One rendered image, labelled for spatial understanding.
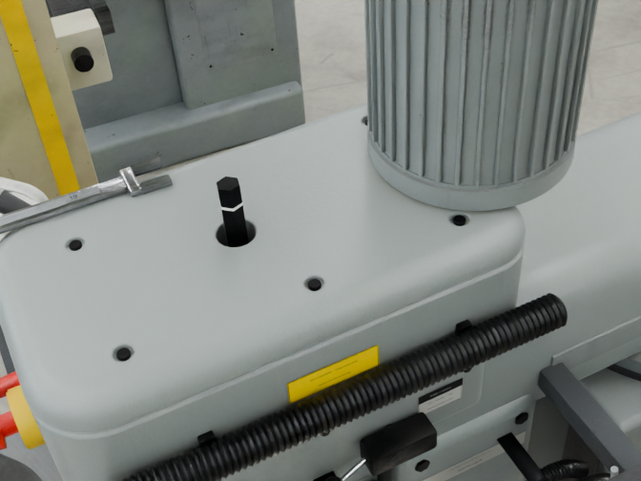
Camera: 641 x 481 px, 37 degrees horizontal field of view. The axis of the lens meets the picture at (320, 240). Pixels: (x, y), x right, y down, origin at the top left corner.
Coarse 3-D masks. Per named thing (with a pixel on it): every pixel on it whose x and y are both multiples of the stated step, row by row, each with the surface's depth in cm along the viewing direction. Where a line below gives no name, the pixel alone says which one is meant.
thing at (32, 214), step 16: (160, 160) 94; (128, 176) 92; (160, 176) 92; (80, 192) 91; (96, 192) 91; (112, 192) 91; (144, 192) 91; (32, 208) 90; (48, 208) 90; (64, 208) 90; (0, 224) 88; (16, 224) 88
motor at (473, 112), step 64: (384, 0) 78; (448, 0) 73; (512, 0) 72; (576, 0) 75; (384, 64) 82; (448, 64) 77; (512, 64) 76; (576, 64) 81; (384, 128) 87; (448, 128) 81; (512, 128) 81; (576, 128) 87; (448, 192) 85; (512, 192) 85
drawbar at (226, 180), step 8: (224, 184) 83; (232, 184) 83; (224, 192) 82; (232, 192) 82; (224, 200) 83; (232, 200) 83; (240, 200) 84; (232, 208) 83; (240, 208) 84; (224, 216) 84; (232, 216) 84; (240, 216) 85; (224, 224) 85; (232, 224) 85; (240, 224) 85; (232, 232) 85; (240, 232) 86; (232, 240) 86; (240, 240) 86
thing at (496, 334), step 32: (512, 320) 88; (544, 320) 89; (416, 352) 87; (448, 352) 86; (480, 352) 87; (352, 384) 84; (384, 384) 84; (416, 384) 85; (288, 416) 82; (320, 416) 82; (352, 416) 83; (224, 448) 80; (256, 448) 81; (288, 448) 82; (128, 480) 79; (160, 480) 78; (192, 480) 79
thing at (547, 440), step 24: (624, 360) 116; (600, 384) 117; (624, 384) 117; (552, 408) 125; (624, 408) 114; (552, 432) 128; (576, 432) 120; (624, 432) 112; (552, 456) 131; (576, 456) 123
